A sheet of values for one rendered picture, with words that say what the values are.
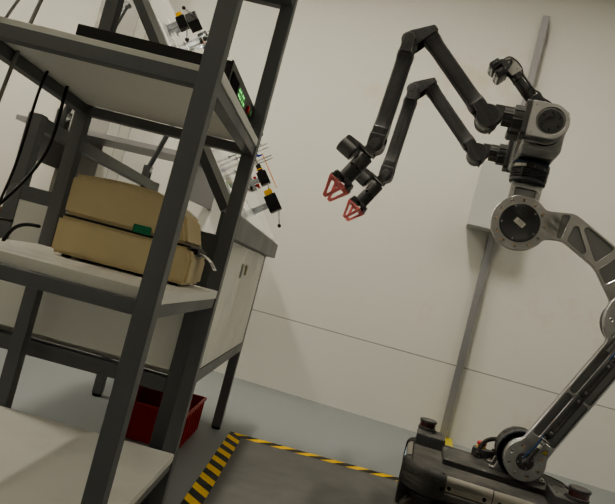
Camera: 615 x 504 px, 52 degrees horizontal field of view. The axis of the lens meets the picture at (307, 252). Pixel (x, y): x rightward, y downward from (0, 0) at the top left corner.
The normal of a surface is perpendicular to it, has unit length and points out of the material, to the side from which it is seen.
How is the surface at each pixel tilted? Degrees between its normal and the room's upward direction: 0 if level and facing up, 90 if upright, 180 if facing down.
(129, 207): 90
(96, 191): 90
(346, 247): 90
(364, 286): 90
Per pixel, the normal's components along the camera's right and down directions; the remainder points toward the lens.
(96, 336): -0.04, -0.05
